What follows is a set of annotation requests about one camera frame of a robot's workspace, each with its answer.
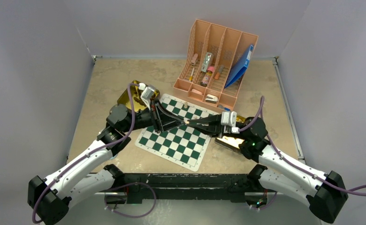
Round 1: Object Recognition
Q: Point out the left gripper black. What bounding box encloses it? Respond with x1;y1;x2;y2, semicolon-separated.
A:
122;99;184;133

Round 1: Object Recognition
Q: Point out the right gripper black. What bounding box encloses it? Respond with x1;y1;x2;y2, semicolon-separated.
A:
187;112;248;140

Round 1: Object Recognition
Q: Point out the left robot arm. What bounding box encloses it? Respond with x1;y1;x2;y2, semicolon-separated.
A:
28;99;184;225

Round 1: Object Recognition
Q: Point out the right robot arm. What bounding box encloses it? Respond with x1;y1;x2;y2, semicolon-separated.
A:
186;112;348;224

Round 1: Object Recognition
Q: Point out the gold tin with white pieces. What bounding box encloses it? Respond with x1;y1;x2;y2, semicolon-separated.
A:
216;115;249;153

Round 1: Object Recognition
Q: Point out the green white chess board mat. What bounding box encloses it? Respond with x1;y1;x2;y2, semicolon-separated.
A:
135;94;217;172

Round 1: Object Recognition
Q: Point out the gold tin with dark pieces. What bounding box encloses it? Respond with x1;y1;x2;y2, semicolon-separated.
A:
117;85;146;112

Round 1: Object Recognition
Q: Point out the blue grey stamp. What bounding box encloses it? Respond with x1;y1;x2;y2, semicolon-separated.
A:
217;105;230;111

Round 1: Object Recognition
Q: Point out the white stapler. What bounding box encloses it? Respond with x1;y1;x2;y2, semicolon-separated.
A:
205;94;219;104

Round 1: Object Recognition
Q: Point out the pink capped bottle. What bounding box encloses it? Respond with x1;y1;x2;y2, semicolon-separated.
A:
200;66;214;87

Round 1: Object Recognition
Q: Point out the grey box in organizer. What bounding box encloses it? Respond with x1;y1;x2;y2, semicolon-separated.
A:
200;52;214;73

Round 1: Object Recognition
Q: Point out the blue folder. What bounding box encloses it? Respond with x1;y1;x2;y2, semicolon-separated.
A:
224;45;254;88

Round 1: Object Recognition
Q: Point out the pink desk organizer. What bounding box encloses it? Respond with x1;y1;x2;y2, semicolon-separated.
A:
174;19;259;111

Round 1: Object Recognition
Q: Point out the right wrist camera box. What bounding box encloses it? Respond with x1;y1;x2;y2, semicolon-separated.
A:
221;111;237;127

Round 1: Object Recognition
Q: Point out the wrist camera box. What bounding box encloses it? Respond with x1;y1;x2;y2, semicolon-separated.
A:
221;111;237;127
138;82;158;108

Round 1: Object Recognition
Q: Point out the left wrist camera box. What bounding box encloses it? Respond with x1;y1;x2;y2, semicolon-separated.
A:
138;82;158;108

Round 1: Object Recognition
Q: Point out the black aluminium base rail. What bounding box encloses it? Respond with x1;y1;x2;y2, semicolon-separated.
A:
40;172;330;225

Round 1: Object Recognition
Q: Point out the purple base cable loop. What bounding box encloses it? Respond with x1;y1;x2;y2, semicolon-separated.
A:
103;181;157;218

